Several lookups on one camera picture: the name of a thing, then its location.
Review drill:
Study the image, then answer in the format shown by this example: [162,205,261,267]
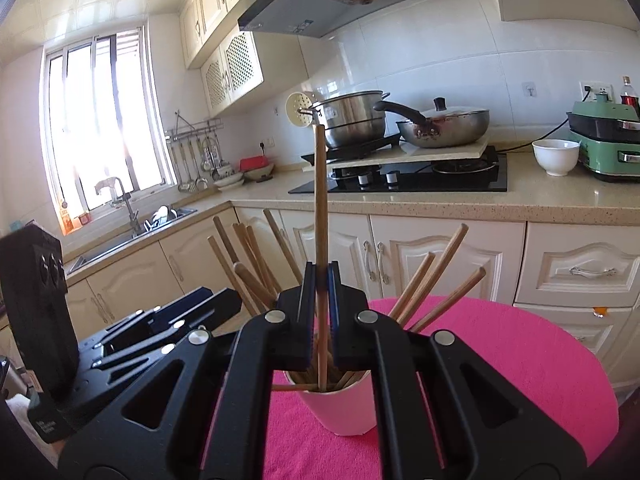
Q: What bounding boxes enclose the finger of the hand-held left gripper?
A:
[107,287,213,346]
[92,289,243,376]

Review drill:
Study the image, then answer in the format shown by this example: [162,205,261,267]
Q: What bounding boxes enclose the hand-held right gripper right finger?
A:
[327,260,586,480]

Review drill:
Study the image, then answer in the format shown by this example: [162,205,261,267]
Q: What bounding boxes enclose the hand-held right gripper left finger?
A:
[59,260,321,480]

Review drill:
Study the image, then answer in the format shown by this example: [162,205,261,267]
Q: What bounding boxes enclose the pink cup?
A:
[285,370,376,437]

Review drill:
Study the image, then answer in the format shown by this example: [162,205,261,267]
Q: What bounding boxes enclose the bunch of brown chopsticks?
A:
[207,208,487,393]

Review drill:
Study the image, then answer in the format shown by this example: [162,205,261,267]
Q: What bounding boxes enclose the single wooden chopstick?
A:
[314,125,330,393]

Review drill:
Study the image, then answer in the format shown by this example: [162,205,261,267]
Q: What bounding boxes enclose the row of hanging metal utensils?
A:
[177,135,223,193]

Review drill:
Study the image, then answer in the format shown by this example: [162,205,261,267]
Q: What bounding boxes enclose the steel sink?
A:
[67,205,198,276]

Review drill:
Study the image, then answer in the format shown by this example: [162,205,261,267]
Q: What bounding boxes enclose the red container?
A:
[239,156,273,181]

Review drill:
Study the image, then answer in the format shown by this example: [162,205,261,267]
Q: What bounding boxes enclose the pink tablecloth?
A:
[200,296,621,480]

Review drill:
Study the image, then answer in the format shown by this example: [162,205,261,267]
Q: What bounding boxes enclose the black glass gas stove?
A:
[287,147,508,195]

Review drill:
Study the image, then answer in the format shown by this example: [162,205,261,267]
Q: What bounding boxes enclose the black induction cooker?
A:
[300,132,401,163]

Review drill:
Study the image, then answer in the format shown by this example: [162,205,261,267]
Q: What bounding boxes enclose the metal utensil rack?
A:
[165,110,223,141]

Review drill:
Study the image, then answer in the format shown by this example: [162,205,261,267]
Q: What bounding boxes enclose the steel steamer pot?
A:
[310,90,392,150]

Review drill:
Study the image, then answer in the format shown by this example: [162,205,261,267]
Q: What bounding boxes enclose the beige stone slab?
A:
[302,137,491,173]

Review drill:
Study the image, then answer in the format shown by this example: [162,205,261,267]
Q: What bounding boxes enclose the cream perforated steamer plate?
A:
[285,91,317,127]

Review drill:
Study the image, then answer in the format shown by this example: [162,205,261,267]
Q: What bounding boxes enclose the window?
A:
[42,27,173,216]

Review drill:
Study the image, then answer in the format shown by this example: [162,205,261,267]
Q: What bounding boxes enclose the wok with glass lid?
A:
[374,97,491,150]

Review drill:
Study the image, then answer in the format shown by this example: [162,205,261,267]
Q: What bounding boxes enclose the small lattice door cabinet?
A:
[200,30,264,120]

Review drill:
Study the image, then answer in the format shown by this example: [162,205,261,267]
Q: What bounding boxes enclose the white bowl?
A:
[531,139,581,177]

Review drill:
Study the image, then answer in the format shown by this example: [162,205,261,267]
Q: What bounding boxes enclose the green electric cooker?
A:
[566,92,640,183]

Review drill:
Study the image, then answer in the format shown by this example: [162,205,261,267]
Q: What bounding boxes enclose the white power outlet with plug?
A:
[579,80,613,103]

